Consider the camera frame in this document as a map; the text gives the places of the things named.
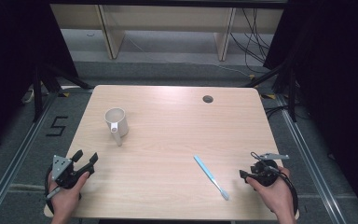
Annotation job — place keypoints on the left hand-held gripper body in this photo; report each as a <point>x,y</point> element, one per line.
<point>62,174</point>

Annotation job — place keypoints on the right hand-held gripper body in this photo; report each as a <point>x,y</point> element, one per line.
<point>265,175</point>

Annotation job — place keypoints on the light blue toothbrush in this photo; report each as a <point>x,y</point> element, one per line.
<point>209,175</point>

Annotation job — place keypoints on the white cup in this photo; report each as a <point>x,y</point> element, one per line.
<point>121,123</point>

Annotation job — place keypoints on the person's right hand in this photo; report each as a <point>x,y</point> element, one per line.
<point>276,196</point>

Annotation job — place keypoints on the person's left hand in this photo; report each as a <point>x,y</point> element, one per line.
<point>64,199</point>

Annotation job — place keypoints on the black metal stand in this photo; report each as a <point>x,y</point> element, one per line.
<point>292,93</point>
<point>37,93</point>

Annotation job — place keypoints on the black curtain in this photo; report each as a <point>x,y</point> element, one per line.
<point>338,62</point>
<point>12,46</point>

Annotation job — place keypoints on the light wooden shelf unit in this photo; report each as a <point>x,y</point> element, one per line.
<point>167,17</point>

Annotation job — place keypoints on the aluminium floor rail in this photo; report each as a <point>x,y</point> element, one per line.
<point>12,168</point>
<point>310,168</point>

